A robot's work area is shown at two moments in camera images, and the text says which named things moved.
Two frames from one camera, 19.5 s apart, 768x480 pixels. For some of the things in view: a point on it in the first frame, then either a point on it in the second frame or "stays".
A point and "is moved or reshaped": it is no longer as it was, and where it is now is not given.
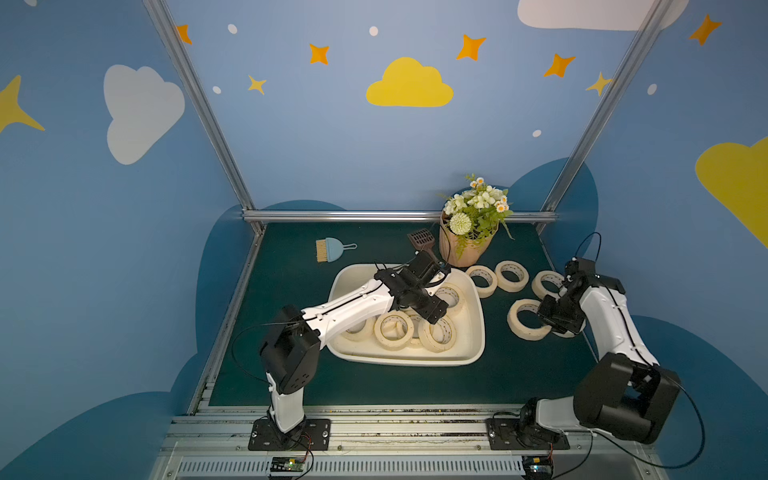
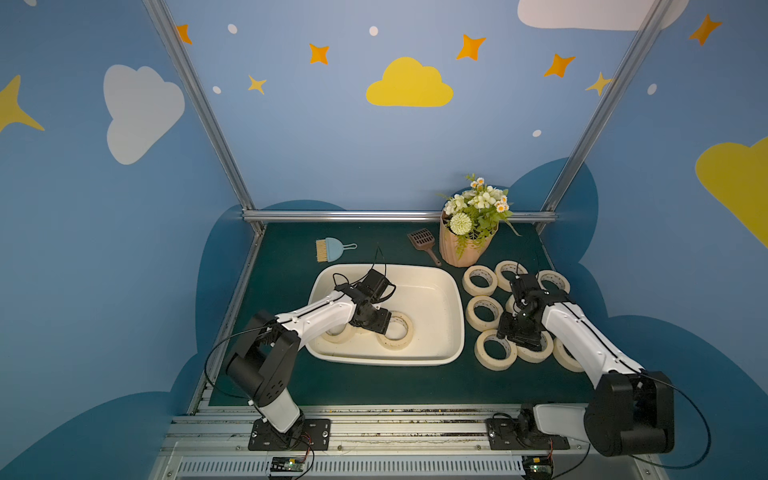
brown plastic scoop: [422, 239] stays
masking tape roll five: [398, 344] -> [538, 356]
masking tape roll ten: [416, 318] -> [397, 344]
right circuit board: [537, 467] stays
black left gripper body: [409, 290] -> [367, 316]
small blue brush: [330, 249] stays
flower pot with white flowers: [470, 221] stays
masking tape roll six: [448, 337] -> [483, 301]
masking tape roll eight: [360, 335] is moved or reshaped
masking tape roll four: [551, 277] stays
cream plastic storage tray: [469, 319] is moved or reshaped
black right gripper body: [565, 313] -> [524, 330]
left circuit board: [287, 464] stays
